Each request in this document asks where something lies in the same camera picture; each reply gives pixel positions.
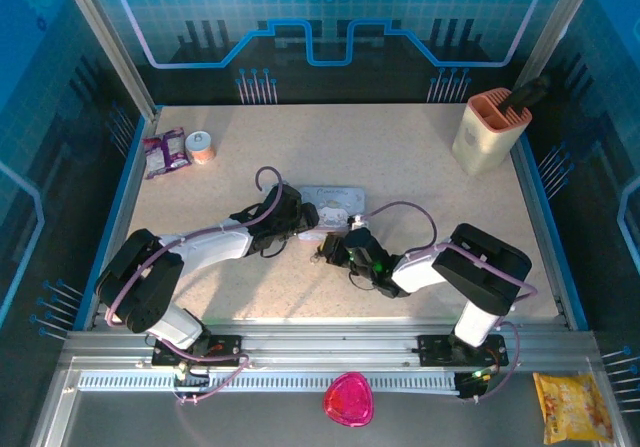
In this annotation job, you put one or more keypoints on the cartoon print tin box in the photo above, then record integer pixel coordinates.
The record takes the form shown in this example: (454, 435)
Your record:
(332, 207)

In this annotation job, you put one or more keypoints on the beige orange knife block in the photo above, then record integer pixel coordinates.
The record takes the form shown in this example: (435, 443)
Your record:
(482, 139)

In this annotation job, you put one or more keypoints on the yellow snack bag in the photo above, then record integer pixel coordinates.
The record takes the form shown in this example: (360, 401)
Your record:
(575, 412)

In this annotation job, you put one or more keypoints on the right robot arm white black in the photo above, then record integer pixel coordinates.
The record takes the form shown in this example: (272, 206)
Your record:
(480, 267)

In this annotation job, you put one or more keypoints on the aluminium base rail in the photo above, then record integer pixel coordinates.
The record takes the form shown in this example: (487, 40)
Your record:
(325, 344)

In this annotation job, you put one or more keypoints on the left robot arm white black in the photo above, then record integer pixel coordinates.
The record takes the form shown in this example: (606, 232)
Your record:
(210, 249)

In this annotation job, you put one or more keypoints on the pink triangular plastic dish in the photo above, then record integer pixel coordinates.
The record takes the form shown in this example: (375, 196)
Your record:
(348, 399)

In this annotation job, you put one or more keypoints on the orange tin can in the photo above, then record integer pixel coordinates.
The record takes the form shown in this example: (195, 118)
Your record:
(199, 147)

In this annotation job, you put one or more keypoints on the aluminium frame post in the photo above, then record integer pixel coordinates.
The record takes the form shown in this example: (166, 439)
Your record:
(107, 42)
(555, 37)

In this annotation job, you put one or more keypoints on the purple snack packet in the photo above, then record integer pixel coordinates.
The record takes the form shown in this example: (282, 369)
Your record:
(165, 153)

